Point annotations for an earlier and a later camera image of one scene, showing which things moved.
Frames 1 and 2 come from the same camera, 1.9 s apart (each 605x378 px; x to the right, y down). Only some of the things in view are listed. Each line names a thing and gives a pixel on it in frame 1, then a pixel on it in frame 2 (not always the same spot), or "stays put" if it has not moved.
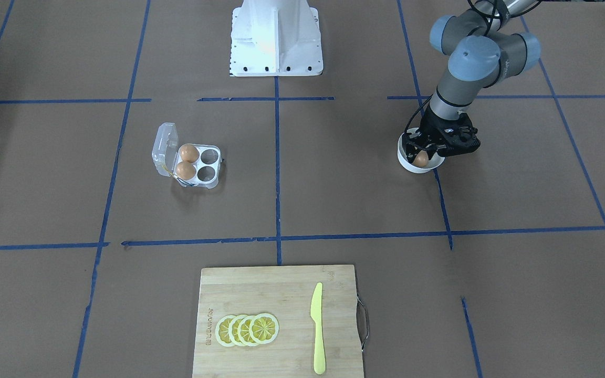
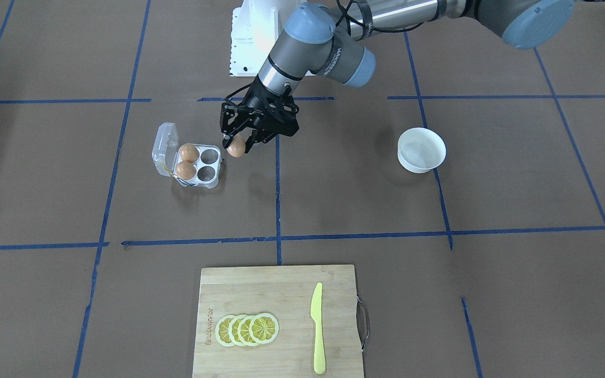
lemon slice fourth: x=222 y=331 stays put
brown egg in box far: x=189 y=153 stays put
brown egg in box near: x=186 y=170 stays put
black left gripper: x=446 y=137 to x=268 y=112
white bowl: x=433 y=164 stays put
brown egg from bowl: x=421 y=158 to x=237 y=146
